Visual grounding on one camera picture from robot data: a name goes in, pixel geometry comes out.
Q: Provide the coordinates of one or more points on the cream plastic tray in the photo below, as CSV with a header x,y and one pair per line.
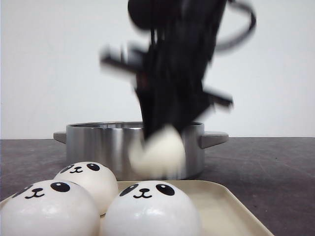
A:
x,y
221,213

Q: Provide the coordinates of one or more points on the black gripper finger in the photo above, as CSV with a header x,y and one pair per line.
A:
x,y
155,119
183,117

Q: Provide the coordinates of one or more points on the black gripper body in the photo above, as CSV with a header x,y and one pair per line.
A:
x,y
183,38

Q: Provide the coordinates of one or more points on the white panda bun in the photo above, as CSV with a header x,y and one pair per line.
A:
x,y
152,208
50,208
97,179
161,156

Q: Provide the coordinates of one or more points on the stainless steel steamer pot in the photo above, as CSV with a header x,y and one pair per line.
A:
x,y
107,142

